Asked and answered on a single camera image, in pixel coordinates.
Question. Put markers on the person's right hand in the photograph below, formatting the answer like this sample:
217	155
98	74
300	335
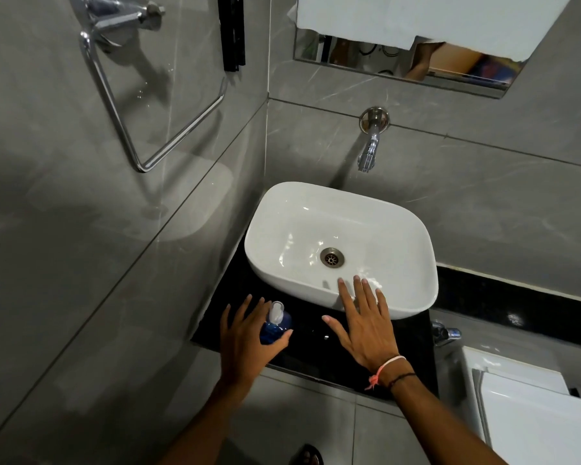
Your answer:
368	334

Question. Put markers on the pink wrist thread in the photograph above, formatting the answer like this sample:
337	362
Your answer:
385	367

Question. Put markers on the person's left thumb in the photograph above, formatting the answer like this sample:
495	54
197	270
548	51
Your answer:
282	344

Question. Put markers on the white toilet cistern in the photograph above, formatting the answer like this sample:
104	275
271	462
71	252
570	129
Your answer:
508	365

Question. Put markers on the blue soap pump bottle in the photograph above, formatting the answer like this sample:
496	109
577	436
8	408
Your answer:
273	329

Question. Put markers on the white ceramic sink basin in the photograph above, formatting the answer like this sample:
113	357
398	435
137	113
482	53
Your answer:
319	227

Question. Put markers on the white cloth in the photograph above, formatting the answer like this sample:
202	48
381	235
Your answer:
440	19

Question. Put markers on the wall mirror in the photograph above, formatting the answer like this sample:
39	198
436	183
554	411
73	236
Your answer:
445	60

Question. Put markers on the black wall bracket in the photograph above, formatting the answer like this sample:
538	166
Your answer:
232	31

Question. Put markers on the black sandal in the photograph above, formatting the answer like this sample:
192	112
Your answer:
307	455

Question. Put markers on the chrome wall tap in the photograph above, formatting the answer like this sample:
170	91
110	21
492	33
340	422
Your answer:
372	135

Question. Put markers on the person's left middle finger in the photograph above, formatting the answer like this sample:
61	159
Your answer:
256	314

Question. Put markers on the person's left little finger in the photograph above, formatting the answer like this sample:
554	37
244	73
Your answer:
225	320

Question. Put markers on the metal sink drain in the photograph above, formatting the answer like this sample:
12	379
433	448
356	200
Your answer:
332	257

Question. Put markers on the person's left forearm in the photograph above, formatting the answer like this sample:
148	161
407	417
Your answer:
201	428

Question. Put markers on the person's right little finger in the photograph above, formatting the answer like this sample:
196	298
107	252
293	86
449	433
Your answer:
384	305

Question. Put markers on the white toilet lid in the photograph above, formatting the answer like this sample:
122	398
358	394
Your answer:
532	426

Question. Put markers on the person's right forearm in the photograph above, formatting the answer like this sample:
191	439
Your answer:
440	421

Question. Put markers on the person's right middle finger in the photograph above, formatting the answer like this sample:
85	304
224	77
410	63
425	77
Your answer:
360	295

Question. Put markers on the chrome angle valve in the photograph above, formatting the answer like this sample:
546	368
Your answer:
444	332

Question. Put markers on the black wrist thread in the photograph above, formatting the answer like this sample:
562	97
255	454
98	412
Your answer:
401	379

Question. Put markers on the person's left hand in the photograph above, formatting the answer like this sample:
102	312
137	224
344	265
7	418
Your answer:
244	351

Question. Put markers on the person's right thumb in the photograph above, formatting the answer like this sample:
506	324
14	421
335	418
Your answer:
335	329

